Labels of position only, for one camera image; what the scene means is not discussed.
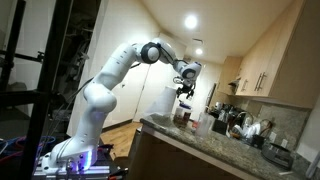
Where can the small orange white bottle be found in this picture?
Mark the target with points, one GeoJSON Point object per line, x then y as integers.
{"type": "Point", "coordinates": [194, 125]}

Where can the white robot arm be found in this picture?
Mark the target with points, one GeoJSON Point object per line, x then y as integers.
{"type": "Point", "coordinates": [79, 152]}

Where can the black coffee maker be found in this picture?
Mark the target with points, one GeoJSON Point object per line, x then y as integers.
{"type": "Point", "coordinates": [230, 113]}

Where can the upper wooden kitchen cabinets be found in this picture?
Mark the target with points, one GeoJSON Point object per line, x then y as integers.
{"type": "Point", "coordinates": [283, 66]}

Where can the kitchen faucet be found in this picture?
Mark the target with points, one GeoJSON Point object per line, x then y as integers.
{"type": "Point", "coordinates": [244, 119]}

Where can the black toaster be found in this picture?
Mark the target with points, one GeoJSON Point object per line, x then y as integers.
{"type": "Point", "coordinates": [277, 155]}

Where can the clear plastic pitcher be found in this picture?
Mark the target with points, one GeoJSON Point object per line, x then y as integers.
{"type": "Point", "coordinates": [205, 122]}

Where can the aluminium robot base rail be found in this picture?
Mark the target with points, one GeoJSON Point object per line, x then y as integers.
{"type": "Point", "coordinates": [82, 166]}

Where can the black box on counter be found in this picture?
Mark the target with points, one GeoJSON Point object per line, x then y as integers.
{"type": "Point", "coordinates": [219, 127]}

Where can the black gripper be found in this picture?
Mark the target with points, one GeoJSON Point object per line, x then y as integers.
{"type": "Point", "coordinates": [187, 87]}

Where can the glass jar with blue lid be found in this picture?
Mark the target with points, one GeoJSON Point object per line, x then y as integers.
{"type": "Point", "coordinates": [182, 114]}

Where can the black camera stand frame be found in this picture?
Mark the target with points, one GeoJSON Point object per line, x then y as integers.
{"type": "Point", "coordinates": [40, 97]}

